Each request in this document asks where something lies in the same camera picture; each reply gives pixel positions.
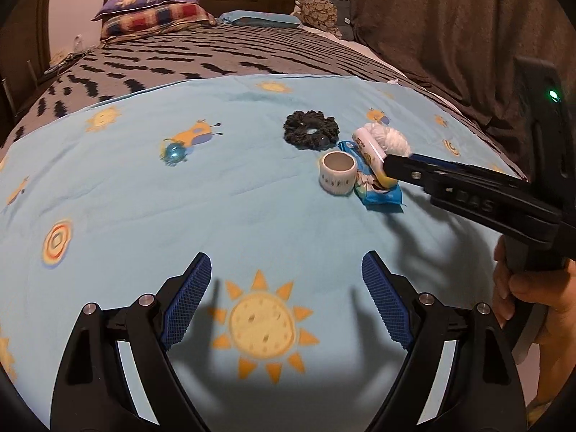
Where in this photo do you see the white tube with yellow cap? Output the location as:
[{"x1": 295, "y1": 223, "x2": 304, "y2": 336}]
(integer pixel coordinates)
[{"x1": 352, "y1": 127, "x2": 399, "y2": 190}]

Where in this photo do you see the grey black striped blanket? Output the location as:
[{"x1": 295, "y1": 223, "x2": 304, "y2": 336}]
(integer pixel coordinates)
[{"x1": 0, "y1": 22, "x2": 527, "y2": 176}]

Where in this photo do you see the white tape roll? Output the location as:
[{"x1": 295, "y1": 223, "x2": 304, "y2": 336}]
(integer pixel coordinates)
[{"x1": 319, "y1": 150, "x2": 358, "y2": 197}]

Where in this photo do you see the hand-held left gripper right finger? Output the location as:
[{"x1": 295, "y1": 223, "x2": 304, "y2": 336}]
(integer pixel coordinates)
[{"x1": 361, "y1": 251, "x2": 527, "y2": 432}]

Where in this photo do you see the black scrunchie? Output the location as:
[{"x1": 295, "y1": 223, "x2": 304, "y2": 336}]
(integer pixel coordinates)
[{"x1": 283, "y1": 110, "x2": 338, "y2": 150}]

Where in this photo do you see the white yarn ball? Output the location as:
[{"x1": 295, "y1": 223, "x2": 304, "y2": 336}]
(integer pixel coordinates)
[{"x1": 364, "y1": 122, "x2": 412, "y2": 158}]

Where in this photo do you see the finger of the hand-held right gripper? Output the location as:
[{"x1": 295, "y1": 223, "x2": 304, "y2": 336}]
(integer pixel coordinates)
[
  {"x1": 382, "y1": 154, "x2": 451, "y2": 188},
  {"x1": 409, "y1": 153, "x2": 528, "y2": 186}
]

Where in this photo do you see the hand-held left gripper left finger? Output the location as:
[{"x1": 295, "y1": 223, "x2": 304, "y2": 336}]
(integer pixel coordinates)
[{"x1": 50, "y1": 252, "x2": 212, "y2": 432}]

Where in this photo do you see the person's right hand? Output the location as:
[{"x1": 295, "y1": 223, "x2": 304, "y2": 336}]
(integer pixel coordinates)
[{"x1": 492, "y1": 235, "x2": 576, "y2": 327}]

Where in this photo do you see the small blue shiny ball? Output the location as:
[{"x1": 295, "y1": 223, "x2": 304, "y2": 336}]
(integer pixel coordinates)
[{"x1": 162, "y1": 143, "x2": 187, "y2": 166}]

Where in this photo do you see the red blue plaid pillow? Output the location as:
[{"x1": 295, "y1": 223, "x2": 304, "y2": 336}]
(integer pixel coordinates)
[{"x1": 100, "y1": 4, "x2": 217, "y2": 40}]

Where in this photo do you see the light blue printed sheet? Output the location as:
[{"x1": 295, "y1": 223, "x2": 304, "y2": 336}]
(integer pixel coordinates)
[{"x1": 0, "y1": 74, "x2": 527, "y2": 432}]

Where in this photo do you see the person's right forearm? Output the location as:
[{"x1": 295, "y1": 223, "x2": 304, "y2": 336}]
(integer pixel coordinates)
[{"x1": 535, "y1": 317, "x2": 576, "y2": 415}]

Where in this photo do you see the light blue pillow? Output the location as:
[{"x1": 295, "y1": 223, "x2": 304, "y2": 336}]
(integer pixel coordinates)
[{"x1": 218, "y1": 10, "x2": 301, "y2": 28}]

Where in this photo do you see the dark chair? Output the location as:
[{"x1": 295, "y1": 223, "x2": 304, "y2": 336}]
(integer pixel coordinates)
[{"x1": 0, "y1": 58, "x2": 39, "y2": 120}]

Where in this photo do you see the blue wet wipe packet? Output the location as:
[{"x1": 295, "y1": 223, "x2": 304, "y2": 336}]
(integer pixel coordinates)
[{"x1": 337, "y1": 140, "x2": 406, "y2": 211}]

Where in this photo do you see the brown patterned cushion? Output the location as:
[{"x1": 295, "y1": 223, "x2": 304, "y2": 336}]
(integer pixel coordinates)
[{"x1": 294, "y1": 0, "x2": 356, "y2": 39}]

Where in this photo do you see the dark wooden wardrobe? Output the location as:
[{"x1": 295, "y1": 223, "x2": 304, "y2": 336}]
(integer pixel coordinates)
[{"x1": 0, "y1": 0, "x2": 55, "y2": 122}]

